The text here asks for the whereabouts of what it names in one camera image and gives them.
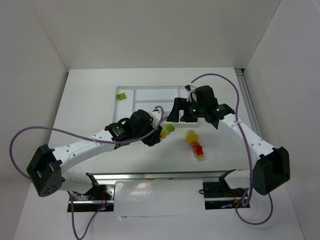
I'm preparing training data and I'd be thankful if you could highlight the pale green lego end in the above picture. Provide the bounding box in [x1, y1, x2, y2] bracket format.
[165, 124, 175, 135]

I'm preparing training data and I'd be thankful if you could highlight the dark green small lego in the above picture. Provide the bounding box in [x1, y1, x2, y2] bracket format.
[116, 92, 127, 101]

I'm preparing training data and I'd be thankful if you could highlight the orange face lego brick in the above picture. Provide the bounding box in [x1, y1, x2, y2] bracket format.
[159, 129, 171, 141]

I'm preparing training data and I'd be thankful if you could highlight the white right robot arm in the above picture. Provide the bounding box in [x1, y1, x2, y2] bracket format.
[167, 85, 290, 196]

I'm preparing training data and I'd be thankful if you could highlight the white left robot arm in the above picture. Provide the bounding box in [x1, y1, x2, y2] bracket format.
[26, 108, 167, 199]

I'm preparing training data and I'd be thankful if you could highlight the pale green sloped lego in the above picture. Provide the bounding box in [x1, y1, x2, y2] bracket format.
[186, 129, 196, 136]

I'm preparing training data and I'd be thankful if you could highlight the white compartment sorting tray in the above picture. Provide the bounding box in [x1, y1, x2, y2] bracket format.
[112, 85, 188, 122]

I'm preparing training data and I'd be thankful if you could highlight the brown 2x2 lego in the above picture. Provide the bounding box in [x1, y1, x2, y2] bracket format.
[190, 141, 201, 148]

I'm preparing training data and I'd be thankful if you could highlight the red lego brick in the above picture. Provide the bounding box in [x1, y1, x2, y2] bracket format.
[192, 144, 204, 158]

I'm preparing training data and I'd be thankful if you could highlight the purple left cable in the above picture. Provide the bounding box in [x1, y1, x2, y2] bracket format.
[9, 105, 165, 240]

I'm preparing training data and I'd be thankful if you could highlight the purple cable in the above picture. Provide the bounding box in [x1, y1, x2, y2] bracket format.
[9, 105, 165, 240]
[184, 73, 274, 226]

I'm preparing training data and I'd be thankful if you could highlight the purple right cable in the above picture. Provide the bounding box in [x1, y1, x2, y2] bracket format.
[184, 73, 274, 226]

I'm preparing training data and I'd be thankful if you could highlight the aluminium side rail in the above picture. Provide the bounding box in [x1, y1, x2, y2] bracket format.
[234, 68, 263, 137]

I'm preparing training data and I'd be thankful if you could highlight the aluminium front rail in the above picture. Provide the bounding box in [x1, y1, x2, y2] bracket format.
[62, 168, 251, 183]

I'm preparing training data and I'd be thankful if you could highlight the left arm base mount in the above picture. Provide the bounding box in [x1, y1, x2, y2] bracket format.
[67, 181, 116, 213]

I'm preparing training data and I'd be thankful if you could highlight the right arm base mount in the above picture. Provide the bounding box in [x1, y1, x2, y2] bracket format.
[198, 182, 245, 210]

